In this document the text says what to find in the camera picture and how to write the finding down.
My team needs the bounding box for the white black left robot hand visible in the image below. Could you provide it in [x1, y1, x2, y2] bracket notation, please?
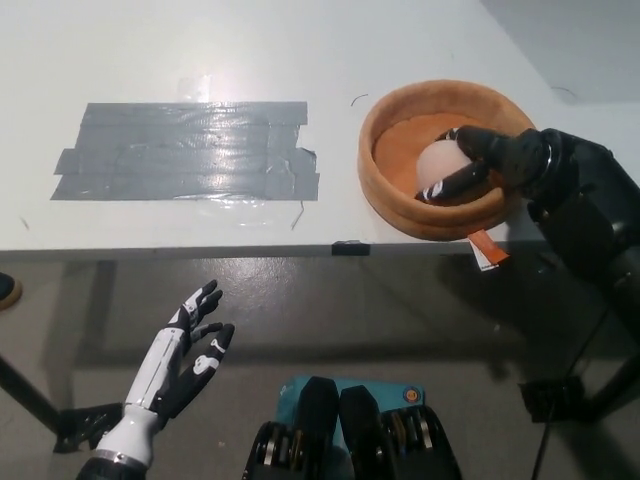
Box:
[93, 279, 237, 464]

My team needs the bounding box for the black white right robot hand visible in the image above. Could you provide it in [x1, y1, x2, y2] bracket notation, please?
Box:
[413, 126, 557, 206]

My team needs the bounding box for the white plush dumpling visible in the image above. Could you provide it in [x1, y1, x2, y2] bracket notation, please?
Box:
[416, 141, 475, 195]

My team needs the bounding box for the orange soft plush plate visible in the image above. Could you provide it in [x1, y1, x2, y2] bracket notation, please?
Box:
[357, 79, 539, 274]

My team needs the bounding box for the black teal robot torso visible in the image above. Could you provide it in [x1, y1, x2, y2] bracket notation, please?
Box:
[242, 375, 462, 480]

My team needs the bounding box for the dark shoe with tan sole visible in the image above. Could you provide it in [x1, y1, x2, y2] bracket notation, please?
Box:
[0, 272, 24, 312]

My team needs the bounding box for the small black tape piece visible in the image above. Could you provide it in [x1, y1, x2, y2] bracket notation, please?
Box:
[330, 240, 371, 257]

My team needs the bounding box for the grey duct tape patch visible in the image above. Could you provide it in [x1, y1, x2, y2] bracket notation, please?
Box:
[49, 101, 321, 202]

